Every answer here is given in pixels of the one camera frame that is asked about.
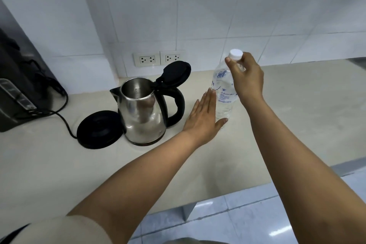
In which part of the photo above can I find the person's left hand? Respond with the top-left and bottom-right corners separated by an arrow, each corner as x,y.
182,88 -> 229,147

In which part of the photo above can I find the white wall socket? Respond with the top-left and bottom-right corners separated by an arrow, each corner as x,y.
160,51 -> 185,66
133,52 -> 161,68

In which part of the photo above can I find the person's right forearm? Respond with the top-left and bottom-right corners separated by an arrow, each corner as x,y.
237,95 -> 366,244

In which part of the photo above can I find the stainless steel electric kettle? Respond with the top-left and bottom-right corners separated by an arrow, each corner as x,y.
110,60 -> 192,147

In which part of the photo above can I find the black power cable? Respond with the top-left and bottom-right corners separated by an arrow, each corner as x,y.
14,59 -> 79,140

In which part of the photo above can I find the clear plastic water bottle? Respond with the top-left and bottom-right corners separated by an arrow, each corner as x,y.
211,57 -> 247,127

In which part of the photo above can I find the black round kettle base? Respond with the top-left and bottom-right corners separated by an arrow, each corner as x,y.
76,110 -> 128,150

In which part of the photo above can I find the person's left forearm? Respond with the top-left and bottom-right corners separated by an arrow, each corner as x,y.
67,131 -> 201,244

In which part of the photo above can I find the black countertop appliance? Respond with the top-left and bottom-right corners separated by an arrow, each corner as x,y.
0,27 -> 68,133

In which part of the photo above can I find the person's right hand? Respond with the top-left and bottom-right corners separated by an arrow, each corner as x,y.
225,52 -> 264,102

